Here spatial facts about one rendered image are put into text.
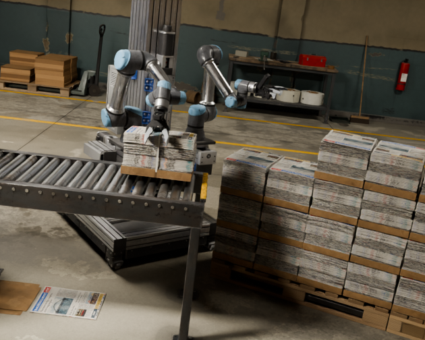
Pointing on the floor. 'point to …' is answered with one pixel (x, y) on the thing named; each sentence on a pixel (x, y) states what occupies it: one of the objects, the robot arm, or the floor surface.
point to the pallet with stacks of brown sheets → (40, 72)
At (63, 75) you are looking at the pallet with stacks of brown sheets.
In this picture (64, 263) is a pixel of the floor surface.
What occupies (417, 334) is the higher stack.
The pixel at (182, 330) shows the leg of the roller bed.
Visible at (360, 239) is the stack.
